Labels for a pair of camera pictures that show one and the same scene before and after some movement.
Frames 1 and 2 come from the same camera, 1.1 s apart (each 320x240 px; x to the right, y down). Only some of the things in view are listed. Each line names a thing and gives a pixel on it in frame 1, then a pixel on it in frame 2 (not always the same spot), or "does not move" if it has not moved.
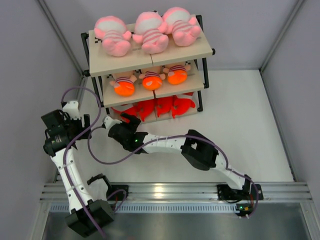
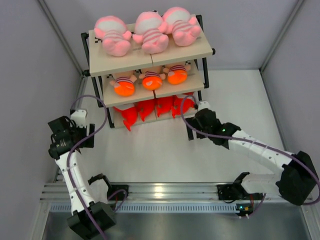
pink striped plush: (150, 29) does not move
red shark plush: (164, 105) does not move
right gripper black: (133, 123) → (193, 122)
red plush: (145, 107) does not move
